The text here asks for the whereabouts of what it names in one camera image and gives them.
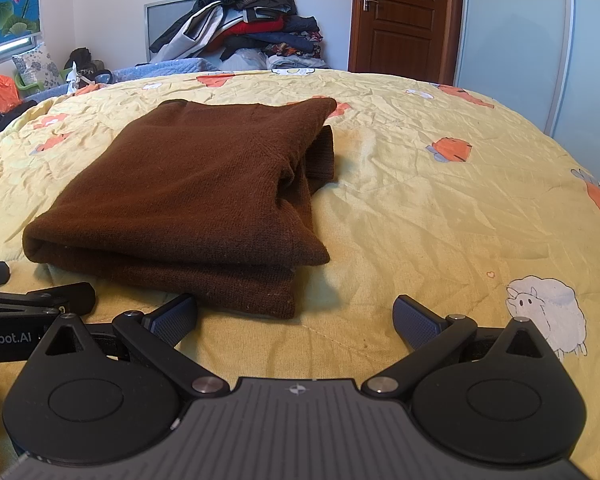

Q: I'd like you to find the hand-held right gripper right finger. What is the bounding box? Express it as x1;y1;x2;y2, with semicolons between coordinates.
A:
362;295;544;402

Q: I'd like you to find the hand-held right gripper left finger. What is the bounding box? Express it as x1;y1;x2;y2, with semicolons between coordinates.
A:
45;292;229;402

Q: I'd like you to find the brown knitted sweater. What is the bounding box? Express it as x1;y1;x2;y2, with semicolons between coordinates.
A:
22;97;339;320

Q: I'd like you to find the dark clothes heap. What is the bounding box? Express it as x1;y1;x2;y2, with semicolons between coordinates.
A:
0;100;39;149

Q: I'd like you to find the pile of mixed clothes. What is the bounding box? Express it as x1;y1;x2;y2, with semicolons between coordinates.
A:
150;0;329;72

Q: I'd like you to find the yellow printed blanket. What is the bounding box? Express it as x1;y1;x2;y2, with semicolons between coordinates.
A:
0;67;600;480

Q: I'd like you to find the green plastic stool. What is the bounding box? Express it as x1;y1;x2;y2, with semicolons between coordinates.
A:
14;62;79;94

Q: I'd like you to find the floral patterned pillow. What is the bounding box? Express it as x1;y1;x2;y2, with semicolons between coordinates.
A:
12;42;64;89

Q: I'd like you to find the black bag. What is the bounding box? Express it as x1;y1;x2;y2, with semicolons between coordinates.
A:
65;47;94;72

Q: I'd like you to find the blue quilted mat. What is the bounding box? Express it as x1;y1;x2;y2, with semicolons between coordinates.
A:
25;57;222;107

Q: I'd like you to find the grey framed panel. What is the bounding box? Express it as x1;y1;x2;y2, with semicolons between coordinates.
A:
144;0;202;54

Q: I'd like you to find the white sliding wardrobe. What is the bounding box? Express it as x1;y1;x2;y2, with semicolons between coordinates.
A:
452;0;600;162

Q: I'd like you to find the brown wooden door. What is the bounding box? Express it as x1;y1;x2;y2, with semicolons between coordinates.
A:
347;0;465;87

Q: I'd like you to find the silver window frame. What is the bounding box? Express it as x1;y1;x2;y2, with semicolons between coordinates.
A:
0;32;44;67

